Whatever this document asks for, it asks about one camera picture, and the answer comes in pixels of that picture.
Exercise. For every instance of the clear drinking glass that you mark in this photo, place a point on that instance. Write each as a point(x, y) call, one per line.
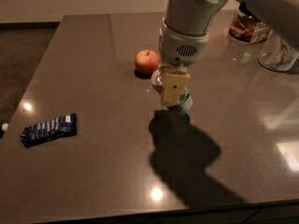
point(277, 55)

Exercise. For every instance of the red apple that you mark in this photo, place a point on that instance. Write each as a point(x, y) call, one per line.
point(146, 61)

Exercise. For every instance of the glass jar with black lid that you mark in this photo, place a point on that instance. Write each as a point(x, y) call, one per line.
point(246, 27)

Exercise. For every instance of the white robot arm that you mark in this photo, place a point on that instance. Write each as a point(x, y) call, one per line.
point(185, 32)

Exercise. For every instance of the small white object at edge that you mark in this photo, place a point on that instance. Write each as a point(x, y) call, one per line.
point(3, 128)

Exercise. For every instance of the blue snack bar wrapper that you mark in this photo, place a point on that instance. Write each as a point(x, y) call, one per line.
point(49, 130)

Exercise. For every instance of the white green 7up can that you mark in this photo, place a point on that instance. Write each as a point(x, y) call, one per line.
point(184, 103)

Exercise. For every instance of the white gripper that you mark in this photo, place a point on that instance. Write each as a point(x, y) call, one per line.
point(177, 49)

